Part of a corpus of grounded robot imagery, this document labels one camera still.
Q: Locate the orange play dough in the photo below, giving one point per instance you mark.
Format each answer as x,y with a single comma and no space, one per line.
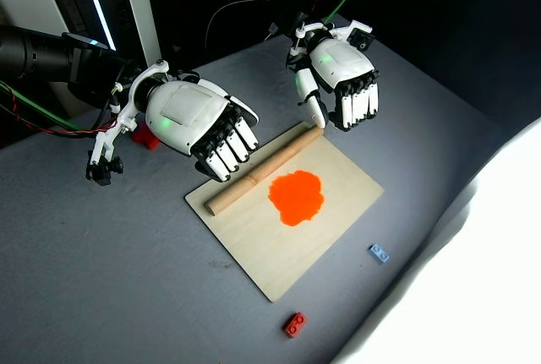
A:
296,197

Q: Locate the grey table cloth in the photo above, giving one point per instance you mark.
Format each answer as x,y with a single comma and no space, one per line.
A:
105,254

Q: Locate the white cabinet with light strip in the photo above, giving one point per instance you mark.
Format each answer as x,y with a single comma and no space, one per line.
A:
139,9

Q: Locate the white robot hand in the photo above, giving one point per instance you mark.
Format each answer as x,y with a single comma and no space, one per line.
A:
186,110
338,64

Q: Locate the white backdrop sheet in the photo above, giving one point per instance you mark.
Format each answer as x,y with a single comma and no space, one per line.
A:
486,275

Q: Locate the wooden rolling pin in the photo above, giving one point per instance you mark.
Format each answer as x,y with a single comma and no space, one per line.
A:
274,163

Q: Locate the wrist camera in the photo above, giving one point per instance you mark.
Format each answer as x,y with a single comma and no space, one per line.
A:
361,38
101,168

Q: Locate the light blue toy block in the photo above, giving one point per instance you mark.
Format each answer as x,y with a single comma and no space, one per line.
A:
379,253

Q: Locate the light wooden board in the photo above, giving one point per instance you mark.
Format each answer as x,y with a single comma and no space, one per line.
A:
253,246

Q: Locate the red studded toy block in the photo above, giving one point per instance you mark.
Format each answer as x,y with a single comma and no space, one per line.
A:
294,325

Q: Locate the small red toy piece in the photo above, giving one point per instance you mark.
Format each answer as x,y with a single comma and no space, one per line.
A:
143,138

